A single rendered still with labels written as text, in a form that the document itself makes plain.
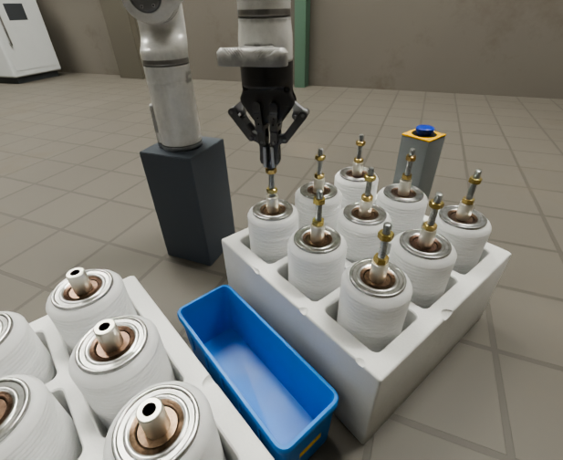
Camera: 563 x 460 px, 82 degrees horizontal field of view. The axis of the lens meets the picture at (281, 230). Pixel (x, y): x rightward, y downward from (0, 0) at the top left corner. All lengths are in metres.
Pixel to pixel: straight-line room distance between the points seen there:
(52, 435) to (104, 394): 0.06
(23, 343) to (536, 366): 0.82
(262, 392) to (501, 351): 0.47
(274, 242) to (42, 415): 0.38
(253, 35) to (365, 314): 0.39
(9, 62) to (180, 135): 3.60
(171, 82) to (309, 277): 0.47
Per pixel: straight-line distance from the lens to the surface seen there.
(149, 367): 0.42
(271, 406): 0.62
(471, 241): 0.62
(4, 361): 0.50
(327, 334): 0.48
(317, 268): 0.50
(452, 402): 0.69
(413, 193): 0.69
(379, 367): 0.46
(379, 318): 0.45
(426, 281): 0.54
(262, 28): 0.48
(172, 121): 0.75
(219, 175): 0.83
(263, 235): 0.58
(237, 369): 0.66
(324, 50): 3.00
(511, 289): 0.94
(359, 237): 0.57
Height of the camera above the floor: 0.56
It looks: 35 degrees down
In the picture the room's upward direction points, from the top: 2 degrees counter-clockwise
